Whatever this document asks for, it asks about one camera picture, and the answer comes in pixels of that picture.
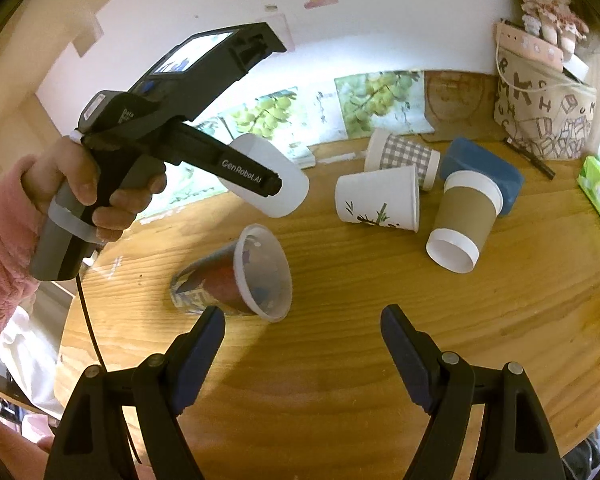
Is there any clear printed plastic cup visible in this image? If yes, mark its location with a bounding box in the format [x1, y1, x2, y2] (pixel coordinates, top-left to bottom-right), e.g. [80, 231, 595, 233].
[170, 224, 292, 323]

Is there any black pen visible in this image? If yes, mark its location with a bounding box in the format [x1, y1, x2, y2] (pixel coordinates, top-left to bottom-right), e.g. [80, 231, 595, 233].
[503, 136, 555, 180]

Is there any person's left hand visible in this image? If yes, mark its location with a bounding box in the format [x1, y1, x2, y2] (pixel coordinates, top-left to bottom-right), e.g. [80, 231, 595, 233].
[21, 136, 166, 243]

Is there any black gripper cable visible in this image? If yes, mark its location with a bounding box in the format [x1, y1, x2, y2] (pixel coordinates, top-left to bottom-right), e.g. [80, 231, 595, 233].
[75, 273, 144, 466]

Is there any blue plastic cup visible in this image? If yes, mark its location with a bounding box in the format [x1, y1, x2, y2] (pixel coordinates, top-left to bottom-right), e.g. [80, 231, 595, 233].
[439, 138, 524, 217]

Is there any brown sleeved paper cup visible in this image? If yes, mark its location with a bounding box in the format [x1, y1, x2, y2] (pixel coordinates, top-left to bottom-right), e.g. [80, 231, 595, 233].
[426, 170, 504, 274]

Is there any plush doll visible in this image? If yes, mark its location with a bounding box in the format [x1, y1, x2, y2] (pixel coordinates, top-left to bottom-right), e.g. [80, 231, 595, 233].
[520, 0, 591, 61]

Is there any white panda paper cup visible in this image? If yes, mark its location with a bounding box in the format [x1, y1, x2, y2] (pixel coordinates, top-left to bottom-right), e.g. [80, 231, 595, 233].
[335, 166, 420, 232]

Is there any grey checked paper cup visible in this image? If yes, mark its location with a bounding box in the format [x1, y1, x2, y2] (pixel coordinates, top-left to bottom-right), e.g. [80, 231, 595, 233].
[364, 129, 441, 192]

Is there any translucent white plastic cup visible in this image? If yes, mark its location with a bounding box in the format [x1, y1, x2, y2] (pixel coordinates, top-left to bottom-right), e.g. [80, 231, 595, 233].
[218, 132, 311, 219]

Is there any grape picture poster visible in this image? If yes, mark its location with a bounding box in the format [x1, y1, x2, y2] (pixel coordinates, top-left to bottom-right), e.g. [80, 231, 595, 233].
[136, 69, 436, 226]

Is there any letter printed canvas bag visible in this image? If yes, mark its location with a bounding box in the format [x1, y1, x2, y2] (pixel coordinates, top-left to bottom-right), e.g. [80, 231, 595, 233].
[493, 21, 596, 160]

